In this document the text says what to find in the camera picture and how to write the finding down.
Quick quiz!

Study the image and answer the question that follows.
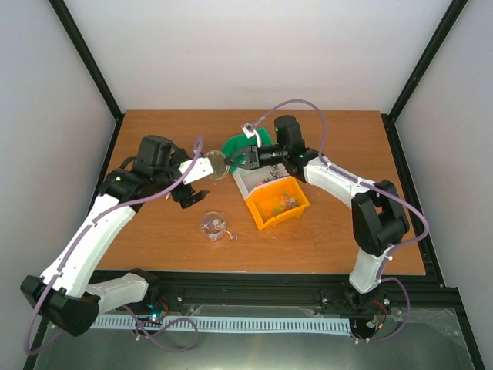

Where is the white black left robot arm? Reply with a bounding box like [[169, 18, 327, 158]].
[[21, 135, 213, 337]]

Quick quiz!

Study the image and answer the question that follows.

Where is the black aluminium frame rail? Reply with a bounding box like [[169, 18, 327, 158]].
[[22, 269, 486, 370]]

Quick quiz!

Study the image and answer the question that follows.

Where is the rainbow lollipop on table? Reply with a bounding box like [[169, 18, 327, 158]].
[[227, 231, 238, 241]]

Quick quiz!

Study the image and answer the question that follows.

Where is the white translucent plastic bin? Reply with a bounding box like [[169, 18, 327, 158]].
[[230, 164, 289, 200]]

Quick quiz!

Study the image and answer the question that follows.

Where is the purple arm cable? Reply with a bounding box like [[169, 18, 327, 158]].
[[22, 135, 205, 356], [253, 99, 431, 344]]

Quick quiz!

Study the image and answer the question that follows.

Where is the green plastic bin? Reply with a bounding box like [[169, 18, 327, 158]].
[[222, 128, 273, 156]]

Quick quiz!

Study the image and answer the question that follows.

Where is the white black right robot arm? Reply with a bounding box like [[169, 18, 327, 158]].
[[223, 115, 410, 311]]

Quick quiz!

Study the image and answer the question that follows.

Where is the clear plastic jar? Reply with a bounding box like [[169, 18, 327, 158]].
[[200, 211, 226, 242]]

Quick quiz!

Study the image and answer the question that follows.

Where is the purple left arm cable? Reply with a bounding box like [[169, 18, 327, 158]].
[[22, 135, 205, 356]]

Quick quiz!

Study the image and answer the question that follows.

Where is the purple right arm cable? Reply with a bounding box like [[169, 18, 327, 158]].
[[253, 99, 431, 344]]

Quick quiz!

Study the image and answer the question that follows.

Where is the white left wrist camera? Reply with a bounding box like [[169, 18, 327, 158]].
[[183, 157, 214, 185]]

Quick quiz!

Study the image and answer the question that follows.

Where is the gold metal jar lid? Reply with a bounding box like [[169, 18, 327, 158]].
[[206, 150, 230, 180]]

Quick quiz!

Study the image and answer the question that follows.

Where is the orange plastic bin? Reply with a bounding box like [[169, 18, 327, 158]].
[[246, 177, 310, 231]]

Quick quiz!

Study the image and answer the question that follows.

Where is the light blue slotted cable duct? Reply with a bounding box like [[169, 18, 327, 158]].
[[92, 314, 352, 335]]

